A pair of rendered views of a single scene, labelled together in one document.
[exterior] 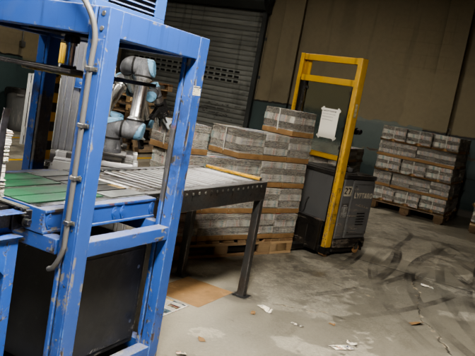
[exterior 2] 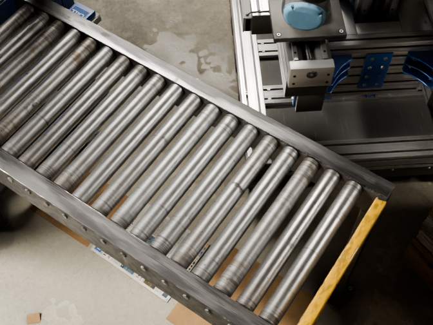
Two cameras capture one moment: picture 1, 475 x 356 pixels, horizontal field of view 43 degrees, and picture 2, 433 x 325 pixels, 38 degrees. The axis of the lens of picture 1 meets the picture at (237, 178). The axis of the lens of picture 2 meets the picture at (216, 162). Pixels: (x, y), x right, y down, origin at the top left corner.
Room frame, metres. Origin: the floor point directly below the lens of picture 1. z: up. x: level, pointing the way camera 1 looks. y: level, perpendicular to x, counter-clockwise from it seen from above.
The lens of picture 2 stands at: (3.92, -0.58, 2.25)
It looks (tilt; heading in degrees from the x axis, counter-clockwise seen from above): 59 degrees down; 99
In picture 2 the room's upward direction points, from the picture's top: 1 degrees counter-clockwise
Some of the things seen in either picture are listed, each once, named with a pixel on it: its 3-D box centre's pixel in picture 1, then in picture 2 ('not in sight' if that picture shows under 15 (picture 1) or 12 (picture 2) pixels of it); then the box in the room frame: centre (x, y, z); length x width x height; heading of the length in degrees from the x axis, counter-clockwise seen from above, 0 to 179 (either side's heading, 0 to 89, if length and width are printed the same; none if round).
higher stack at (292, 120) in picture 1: (278, 179); not in sight; (5.50, -0.37, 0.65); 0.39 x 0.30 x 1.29; 44
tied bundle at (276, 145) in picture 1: (261, 144); not in sight; (5.30, -0.16, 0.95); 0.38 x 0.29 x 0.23; 42
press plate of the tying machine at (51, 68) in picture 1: (67, 71); not in sight; (2.63, 0.80, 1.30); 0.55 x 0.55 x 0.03; 63
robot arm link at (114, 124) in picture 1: (114, 126); not in sight; (3.99, 0.86, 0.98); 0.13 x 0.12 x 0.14; 87
